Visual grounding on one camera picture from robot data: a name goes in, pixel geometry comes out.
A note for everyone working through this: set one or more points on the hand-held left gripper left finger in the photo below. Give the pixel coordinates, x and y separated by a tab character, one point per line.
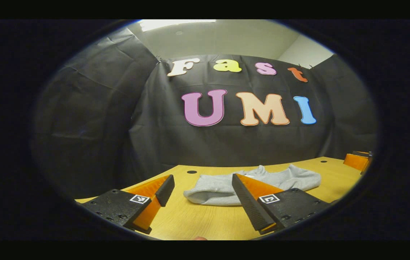
164	189

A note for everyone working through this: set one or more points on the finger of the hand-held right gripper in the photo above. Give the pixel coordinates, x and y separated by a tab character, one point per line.
356	161

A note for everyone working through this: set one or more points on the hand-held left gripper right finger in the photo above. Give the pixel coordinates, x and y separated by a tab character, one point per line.
248	204

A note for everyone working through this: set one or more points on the grey sweatshirt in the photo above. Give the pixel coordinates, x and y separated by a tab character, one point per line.
216	189

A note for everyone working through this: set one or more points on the black backdrop cloth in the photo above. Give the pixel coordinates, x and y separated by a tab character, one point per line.
226	144

